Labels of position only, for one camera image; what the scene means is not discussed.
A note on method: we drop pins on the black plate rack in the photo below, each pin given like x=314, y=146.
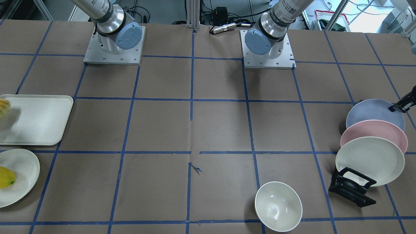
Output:
x=351, y=190

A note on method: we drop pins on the white bowl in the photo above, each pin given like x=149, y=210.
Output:
x=278, y=206

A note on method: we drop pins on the red white basket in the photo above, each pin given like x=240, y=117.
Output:
x=323, y=17

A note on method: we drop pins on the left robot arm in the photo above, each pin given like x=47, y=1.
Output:
x=266, y=45

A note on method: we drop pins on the white plate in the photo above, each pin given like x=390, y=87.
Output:
x=26, y=166

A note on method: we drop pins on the yellow lemon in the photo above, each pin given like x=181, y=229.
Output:
x=7, y=177

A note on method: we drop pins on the white rectangular tray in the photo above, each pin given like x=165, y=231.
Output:
x=35, y=120

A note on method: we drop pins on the aluminium frame post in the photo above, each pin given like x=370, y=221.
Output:
x=193, y=8

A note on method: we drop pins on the black power adapter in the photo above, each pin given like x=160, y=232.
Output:
x=220, y=13

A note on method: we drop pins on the blue plate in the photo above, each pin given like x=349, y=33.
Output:
x=375, y=109

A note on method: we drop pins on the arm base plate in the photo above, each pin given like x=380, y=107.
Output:
x=104, y=51
x=280, y=55

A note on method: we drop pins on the sliced bread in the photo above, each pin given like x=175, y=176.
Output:
x=4, y=107

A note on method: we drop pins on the silver metal connector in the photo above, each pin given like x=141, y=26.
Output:
x=221, y=29

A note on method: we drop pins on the cream plate in rack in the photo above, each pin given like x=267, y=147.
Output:
x=374, y=157

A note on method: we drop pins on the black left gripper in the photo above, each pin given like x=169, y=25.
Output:
x=404, y=104

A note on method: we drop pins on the pink plate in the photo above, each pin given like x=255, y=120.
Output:
x=376, y=128

